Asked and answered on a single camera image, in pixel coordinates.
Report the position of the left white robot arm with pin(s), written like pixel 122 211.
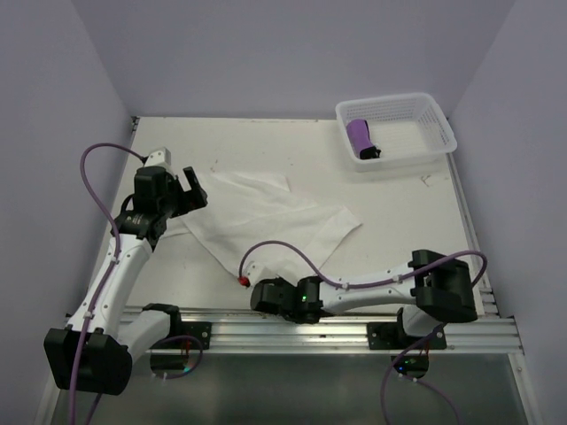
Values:
pixel 92 352

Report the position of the aluminium mounting rail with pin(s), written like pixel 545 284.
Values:
pixel 240 332

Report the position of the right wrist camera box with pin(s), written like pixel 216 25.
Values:
pixel 252 273

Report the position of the white perforated plastic basket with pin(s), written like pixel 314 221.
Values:
pixel 410 130

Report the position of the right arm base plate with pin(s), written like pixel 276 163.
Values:
pixel 390 336

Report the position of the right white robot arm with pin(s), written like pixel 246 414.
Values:
pixel 431 289

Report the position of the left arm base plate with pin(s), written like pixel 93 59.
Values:
pixel 199 330

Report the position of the white towel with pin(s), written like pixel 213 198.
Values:
pixel 246 208

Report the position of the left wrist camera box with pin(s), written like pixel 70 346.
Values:
pixel 160 157

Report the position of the purple microfiber towel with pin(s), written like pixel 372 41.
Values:
pixel 359 137

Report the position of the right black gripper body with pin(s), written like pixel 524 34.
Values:
pixel 292 317

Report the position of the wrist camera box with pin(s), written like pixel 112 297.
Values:
pixel 160 157
pixel 252 273

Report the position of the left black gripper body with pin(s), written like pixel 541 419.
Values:
pixel 166 204

